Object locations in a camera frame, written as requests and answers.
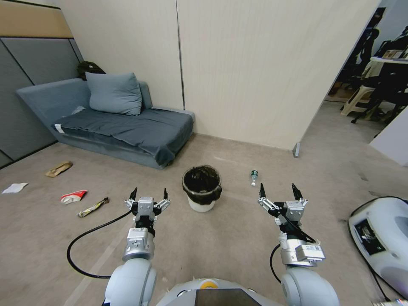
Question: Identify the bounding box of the white robot front shell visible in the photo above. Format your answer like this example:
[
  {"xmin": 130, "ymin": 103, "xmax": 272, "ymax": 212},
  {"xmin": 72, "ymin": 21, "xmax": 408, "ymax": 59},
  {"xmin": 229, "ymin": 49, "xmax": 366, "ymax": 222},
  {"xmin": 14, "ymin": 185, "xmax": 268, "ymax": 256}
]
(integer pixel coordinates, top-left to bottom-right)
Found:
[{"xmin": 156, "ymin": 277, "xmax": 284, "ymax": 306}]

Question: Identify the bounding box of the table with pale cloth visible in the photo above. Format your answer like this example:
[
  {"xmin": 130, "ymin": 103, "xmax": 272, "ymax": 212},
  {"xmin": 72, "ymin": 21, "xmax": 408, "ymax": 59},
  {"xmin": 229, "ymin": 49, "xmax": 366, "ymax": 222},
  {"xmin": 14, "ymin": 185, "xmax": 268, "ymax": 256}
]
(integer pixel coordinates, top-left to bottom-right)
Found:
[{"xmin": 362, "ymin": 57, "xmax": 408, "ymax": 78}]

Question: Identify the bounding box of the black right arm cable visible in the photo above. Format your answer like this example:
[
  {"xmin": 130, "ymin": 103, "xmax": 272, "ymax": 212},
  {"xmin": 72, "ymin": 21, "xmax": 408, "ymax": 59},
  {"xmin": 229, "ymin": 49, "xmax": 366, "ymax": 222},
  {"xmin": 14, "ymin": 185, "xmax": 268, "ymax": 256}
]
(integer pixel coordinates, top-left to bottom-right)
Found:
[{"xmin": 269, "ymin": 216, "xmax": 317, "ymax": 284}]

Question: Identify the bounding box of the white trash bin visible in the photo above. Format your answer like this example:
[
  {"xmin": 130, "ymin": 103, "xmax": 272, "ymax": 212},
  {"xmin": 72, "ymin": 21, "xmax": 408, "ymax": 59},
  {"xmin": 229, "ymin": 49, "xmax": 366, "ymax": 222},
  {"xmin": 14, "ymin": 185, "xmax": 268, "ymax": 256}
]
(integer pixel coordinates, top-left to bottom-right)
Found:
[{"xmin": 182, "ymin": 164, "xmax": 223, "ymax": 213}]

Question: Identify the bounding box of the grey-blue pillow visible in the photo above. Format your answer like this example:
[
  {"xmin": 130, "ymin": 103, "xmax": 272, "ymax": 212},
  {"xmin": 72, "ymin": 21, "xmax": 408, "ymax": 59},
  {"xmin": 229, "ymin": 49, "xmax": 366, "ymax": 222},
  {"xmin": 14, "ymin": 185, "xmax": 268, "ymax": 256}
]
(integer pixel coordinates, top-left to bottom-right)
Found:
[{"xmin": 85, "ymin": 72, "xmax": 143, "ymax": 116}]

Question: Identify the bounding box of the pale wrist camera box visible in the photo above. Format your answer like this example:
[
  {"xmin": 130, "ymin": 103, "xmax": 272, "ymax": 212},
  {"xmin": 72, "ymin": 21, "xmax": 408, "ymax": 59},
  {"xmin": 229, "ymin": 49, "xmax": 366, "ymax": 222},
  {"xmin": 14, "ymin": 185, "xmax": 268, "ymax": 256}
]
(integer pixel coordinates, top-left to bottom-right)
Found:
[
  {"xmin": 284, "ymin": 201, "xmax": 303, "ymax": 221},
  {"xmin": 137, "ymin": 197, "xmax": 156, "ymax": 218}
]

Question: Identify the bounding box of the dark grey blanket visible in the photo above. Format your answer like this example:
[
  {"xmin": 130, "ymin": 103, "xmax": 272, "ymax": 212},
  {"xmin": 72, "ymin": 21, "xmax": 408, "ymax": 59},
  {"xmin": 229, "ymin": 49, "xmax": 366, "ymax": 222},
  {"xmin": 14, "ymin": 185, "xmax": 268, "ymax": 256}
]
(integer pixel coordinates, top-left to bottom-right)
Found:
[{"xmin": 52, "ymin": 107, "xmax": 194, "ymax": 166}]

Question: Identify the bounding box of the long crumpled snack wrapper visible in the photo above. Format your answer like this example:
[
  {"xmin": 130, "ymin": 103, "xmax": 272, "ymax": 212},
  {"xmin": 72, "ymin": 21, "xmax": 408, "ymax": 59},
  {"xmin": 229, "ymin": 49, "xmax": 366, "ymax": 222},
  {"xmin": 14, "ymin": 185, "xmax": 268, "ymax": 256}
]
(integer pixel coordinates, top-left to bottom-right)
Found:
[{"xmin": 78, "ymin": 197, "xmax": 110, "ymax": 218}]

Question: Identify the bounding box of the grey-blue sofa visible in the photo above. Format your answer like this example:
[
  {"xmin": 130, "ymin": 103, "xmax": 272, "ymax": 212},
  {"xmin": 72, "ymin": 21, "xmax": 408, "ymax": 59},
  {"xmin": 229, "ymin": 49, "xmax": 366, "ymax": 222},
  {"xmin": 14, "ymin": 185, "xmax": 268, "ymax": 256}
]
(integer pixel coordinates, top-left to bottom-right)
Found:
[{"xmin": 16, "ymin": 78, "xmax": 196, "ymax": 170}]

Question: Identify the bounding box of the thin black machine cable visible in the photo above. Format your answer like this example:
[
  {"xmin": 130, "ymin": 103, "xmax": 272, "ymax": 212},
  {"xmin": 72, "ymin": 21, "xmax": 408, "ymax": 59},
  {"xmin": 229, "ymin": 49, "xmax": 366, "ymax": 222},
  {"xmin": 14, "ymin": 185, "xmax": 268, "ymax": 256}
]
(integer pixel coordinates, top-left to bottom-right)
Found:
[{"xmin": 365, "ymin": 261, "xmax": 390, "ymax": 302}]

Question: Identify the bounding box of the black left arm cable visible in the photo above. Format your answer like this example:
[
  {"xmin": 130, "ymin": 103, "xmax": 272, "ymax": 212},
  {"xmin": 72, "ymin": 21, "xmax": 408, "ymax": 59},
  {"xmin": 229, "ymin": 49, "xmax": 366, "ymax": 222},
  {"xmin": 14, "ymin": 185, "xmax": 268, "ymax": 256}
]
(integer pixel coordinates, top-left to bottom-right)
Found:
[{"xmin": 66, "ymin": 209, "xmax": 136, "ymax": 279}]

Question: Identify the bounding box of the black office chair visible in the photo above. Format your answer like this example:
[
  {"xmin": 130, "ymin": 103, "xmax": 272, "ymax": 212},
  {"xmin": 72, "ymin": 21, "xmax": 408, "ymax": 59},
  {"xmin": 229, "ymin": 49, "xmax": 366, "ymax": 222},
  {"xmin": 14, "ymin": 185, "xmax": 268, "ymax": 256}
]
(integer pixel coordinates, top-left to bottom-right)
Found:
[{"xmin": 350, "ymin": 71, "xmax": 408, "ymax": 125}]

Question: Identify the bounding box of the white rounded machine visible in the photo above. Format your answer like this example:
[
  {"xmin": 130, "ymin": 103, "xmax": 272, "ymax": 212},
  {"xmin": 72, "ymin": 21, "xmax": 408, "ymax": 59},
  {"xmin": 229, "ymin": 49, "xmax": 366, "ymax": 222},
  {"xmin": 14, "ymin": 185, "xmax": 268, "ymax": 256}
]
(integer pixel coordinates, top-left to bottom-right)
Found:
[{"xmin": 348, "ymin": 196, "xmax": 408, "ymax": 299}]

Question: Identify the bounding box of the black bin liner bag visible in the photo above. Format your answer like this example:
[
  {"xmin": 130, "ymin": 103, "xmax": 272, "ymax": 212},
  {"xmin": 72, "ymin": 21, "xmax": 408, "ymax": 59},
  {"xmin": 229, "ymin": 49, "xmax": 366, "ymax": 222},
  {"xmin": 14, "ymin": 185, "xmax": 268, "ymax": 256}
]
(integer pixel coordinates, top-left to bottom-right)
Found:
[{"xmin": 182, "ymin": 164, "xmax": 223, "ymax": 206}]

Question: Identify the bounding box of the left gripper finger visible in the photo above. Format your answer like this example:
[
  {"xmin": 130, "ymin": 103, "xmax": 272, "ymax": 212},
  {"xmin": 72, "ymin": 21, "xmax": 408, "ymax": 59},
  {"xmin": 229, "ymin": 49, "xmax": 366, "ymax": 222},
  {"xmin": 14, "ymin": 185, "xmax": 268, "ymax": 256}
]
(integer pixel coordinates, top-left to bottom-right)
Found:
[
  {"xmin": 155, "ymin": 187, "xmax": 171, "ymax": 211},
  {"xmin": 125, "ymin": 187, "xmax": 139, "ymax": 209}
]

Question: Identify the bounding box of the crumpled brown paper bag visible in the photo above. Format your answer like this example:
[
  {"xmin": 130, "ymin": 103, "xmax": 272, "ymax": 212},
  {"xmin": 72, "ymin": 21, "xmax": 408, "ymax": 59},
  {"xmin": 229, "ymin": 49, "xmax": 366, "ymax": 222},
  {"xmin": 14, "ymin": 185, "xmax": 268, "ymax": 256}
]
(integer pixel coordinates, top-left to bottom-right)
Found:
[{"xmin": 45, "ymin": 161, "xmax": 73, "ymax": 178}]

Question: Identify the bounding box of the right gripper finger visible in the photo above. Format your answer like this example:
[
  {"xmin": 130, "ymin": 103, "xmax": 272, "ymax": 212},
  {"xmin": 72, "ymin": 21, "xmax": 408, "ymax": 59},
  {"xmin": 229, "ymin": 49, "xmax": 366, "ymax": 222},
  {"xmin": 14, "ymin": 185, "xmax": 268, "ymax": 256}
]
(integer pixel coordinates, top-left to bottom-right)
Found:
[
  {"xmin": 258, "ymin": 183, "xmax": 277, "ymax": 212},
  {"xmin": 292, "ymin": 183, "xmax": 309, "ymax": 208}
]

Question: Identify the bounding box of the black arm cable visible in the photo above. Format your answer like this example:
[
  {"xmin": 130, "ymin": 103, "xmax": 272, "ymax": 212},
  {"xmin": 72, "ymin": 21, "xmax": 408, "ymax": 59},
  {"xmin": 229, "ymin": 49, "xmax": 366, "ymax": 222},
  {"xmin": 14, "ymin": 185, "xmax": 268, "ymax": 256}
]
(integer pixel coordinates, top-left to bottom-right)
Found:
[
  {"xmin": 66, "ymin": 209, "xmax": 136, "ymax": 279},
  {"xmin": 269, "ymin": 216, "xmax": 317, "ymax": 284}
]

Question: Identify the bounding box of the dark green bag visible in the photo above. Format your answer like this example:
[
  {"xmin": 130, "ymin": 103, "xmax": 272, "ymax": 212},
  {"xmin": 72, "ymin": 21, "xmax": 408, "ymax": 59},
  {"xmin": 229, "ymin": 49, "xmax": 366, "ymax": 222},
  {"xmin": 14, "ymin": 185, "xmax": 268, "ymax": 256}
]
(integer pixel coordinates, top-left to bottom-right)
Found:
[{"xmin": 76, "ymin": 60, "xmax": 107, "ymax": 81}]

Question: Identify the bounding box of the red and white wrapper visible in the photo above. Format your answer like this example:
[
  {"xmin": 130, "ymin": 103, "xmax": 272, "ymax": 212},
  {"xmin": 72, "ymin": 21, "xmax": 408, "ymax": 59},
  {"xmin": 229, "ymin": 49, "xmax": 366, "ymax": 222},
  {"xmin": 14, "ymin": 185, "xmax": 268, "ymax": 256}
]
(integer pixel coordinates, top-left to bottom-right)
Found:
[{"xmin": 59, "ymin": 190, "xmax": 89, "ymax": 204}]

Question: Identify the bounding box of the beige plastic stool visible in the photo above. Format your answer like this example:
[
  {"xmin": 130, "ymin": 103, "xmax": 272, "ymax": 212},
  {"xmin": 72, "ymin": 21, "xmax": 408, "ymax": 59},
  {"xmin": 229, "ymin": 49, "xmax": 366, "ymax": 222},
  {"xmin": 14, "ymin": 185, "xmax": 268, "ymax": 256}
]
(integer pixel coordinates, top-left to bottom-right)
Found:
[{"xmin": 340, "ymin": 85, "xmax": 375, "ymax": 117}]

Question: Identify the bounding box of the white paper sheet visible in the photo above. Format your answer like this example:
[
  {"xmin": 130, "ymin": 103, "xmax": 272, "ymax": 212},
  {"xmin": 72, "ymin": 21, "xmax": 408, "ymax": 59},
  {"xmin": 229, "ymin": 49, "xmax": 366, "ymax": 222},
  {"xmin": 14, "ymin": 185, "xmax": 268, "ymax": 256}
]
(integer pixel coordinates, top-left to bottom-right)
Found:
[{"xmin": 1, "ymin": 182, "xmax": 29, "ymax": 194}]

